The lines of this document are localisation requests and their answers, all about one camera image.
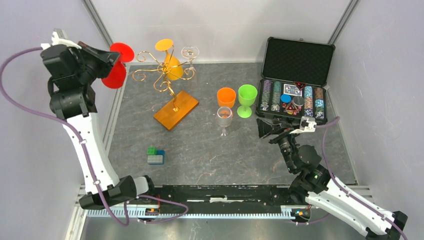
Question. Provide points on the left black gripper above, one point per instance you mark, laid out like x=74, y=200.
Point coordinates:
x=106, y=59

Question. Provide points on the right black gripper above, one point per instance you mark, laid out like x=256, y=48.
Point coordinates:
x=265, y=128

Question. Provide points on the red plastic wine glass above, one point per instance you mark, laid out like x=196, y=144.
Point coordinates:
x=118, y=74

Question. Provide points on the green plastic wine glass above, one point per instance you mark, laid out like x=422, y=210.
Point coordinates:
x=247, y=95

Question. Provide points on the clear wine glass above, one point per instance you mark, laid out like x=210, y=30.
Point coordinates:
x=190, y=53
x=224, y=118

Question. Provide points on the orange plastic wine glass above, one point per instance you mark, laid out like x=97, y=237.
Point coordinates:
x=226, y=97

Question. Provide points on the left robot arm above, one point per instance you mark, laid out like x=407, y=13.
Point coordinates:
x=77, y=112

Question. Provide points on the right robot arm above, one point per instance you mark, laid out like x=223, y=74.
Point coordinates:
x=315, y=183

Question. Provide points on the yellow-orange plastic wine glass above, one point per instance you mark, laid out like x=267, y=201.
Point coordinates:
x=170, y=66

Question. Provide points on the wooden rack base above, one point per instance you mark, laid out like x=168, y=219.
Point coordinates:
x=176, y=110

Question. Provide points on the clear wine glass back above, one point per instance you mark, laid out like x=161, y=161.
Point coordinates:
x=190, y=53

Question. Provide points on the triangular all-in button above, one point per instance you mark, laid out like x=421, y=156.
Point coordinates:
x=291, y=108

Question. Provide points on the blue poker chip disc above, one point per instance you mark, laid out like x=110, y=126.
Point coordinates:
x=285, y=98

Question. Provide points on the playing card deck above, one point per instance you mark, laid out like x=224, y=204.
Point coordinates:
x=291, y=90

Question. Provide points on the black poker chip case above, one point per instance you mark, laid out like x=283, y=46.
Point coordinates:
x=295, y=62

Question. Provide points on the green toy brick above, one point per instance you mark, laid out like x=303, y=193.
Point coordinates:
x=151, y=151

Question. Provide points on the blue toy brick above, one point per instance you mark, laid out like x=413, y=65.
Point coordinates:
x=160, y=152

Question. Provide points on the grey toy brick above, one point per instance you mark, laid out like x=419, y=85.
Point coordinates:
x=155, y=159

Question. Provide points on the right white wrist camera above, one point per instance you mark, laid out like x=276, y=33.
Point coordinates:
x=307, y=125

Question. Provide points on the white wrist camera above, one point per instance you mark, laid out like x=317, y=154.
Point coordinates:
x=59, y=37
x=307, y=125

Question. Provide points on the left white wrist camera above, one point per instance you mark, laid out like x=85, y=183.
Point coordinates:
x=59, y=37

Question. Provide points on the gold wire glass rack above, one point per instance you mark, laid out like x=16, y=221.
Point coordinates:
x=162, y=84

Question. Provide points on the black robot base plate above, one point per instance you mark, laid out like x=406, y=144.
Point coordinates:
x=223, y=200

